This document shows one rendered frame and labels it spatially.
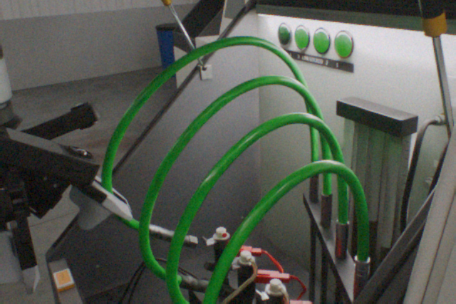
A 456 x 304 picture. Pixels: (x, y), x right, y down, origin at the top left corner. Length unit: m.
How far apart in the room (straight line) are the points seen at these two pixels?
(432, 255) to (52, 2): 7.04
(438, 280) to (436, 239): 0.04
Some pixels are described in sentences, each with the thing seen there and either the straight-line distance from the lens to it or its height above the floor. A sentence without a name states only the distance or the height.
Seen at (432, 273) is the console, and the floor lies 1.24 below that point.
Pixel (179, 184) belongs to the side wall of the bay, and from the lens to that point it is 1.07.
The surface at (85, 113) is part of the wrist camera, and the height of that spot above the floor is 1.34.
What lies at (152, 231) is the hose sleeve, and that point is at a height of 1.14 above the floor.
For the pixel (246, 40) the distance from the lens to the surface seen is 0.68.
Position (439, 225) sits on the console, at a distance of 0.46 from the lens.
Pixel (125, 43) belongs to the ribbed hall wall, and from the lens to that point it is 7.64.
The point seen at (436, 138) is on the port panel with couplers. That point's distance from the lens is 0.74.
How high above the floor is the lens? 1.51
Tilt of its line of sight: 20 degrees down
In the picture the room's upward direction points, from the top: 2 degrees counter-clockwise
